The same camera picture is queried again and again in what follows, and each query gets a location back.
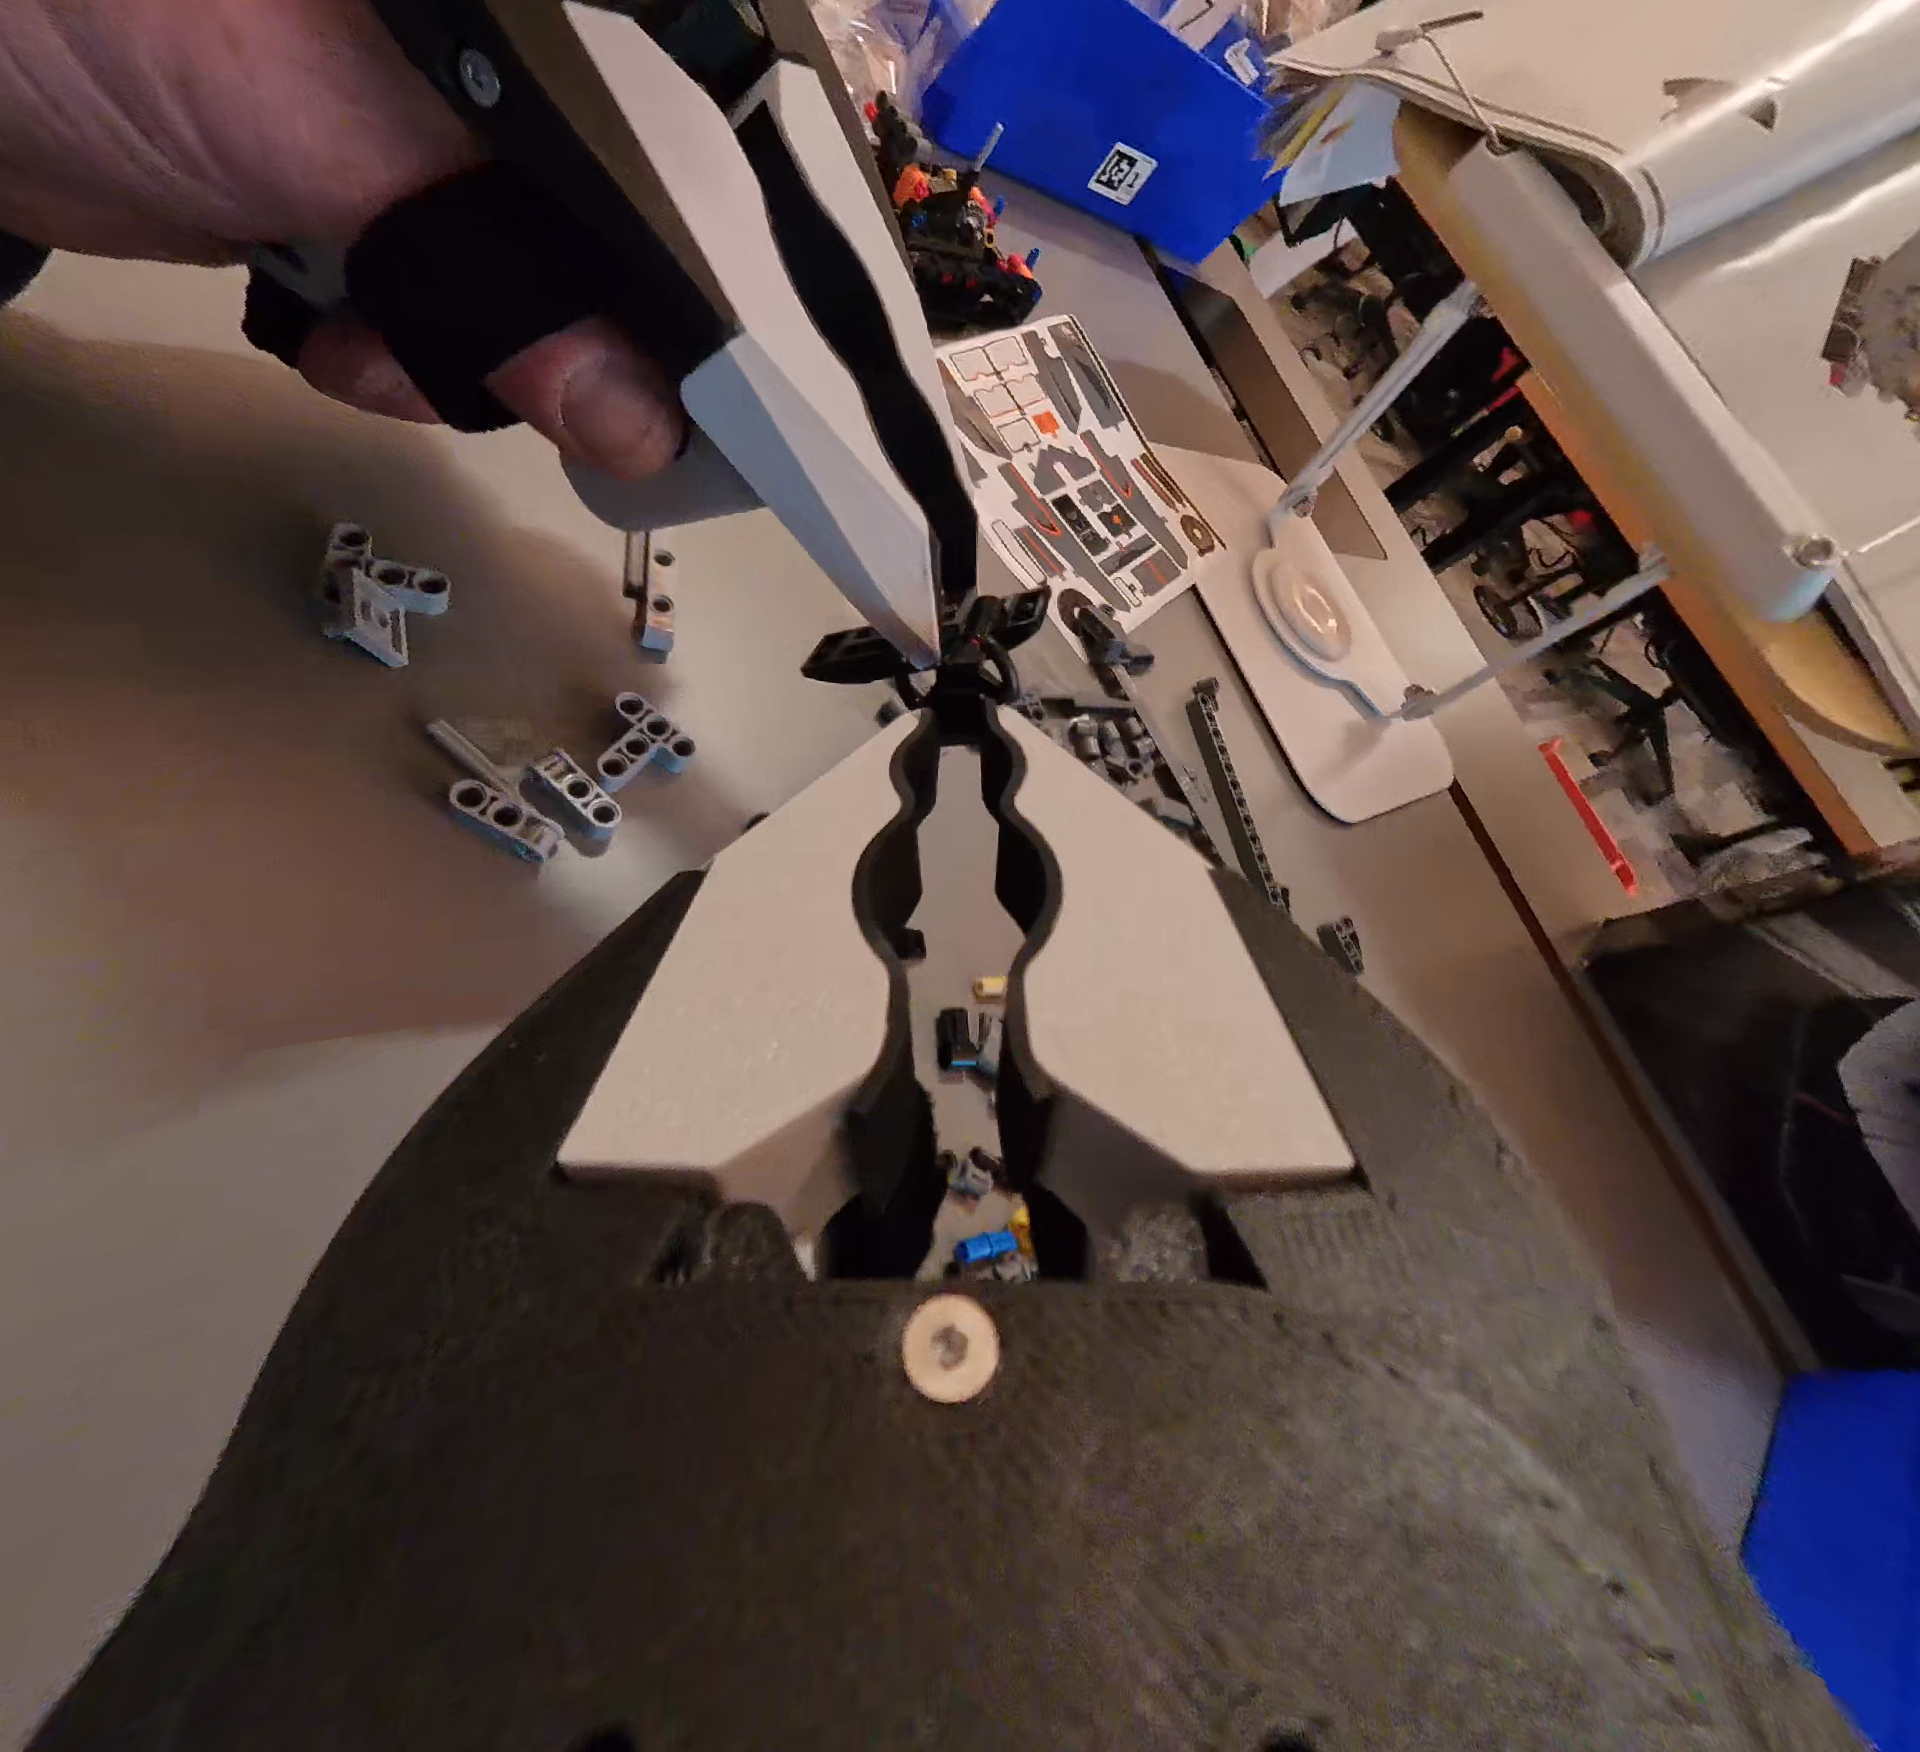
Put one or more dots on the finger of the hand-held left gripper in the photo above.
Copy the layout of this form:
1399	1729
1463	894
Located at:
849	162
750	327

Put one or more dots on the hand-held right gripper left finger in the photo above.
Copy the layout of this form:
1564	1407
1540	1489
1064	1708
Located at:
734	1017

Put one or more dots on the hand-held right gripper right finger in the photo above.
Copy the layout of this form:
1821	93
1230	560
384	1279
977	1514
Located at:
1184	1017

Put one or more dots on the partly built lego car model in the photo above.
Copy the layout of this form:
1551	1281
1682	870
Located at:
961	237

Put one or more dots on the pile of coloured lego pins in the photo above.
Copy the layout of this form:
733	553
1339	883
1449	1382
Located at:
986	1245

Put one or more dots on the lego sticker sheet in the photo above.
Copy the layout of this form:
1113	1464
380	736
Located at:
1064	476

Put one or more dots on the black curved lego panel assembly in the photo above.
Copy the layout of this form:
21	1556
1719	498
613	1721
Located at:
975	627

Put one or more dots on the long dark grey lego beam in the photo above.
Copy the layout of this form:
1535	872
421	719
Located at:
1239	801

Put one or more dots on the cluster of white lego beams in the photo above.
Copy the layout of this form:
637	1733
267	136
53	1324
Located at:
570	792

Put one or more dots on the white straight lego beam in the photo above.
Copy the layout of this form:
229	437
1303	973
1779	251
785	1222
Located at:
657	612

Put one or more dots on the grey lego hinge assembly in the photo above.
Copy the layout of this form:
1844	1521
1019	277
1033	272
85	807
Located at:
1111	635

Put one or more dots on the person's left hand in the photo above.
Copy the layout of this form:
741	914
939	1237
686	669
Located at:
180	26

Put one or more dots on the grey rounded beam with holes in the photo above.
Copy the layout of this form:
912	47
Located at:
1343	945

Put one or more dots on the blue bin with tag label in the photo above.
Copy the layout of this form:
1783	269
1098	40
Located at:
1080	87

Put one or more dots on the pile of dark grey connectors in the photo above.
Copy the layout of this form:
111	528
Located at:
1119	740

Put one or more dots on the red plastic object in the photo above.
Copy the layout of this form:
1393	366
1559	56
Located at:
1591	822

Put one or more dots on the light grey plate with beams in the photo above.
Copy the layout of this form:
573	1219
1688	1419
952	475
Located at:
368	612

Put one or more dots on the blue plastic bin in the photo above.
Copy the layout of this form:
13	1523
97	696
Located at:
1844	1556

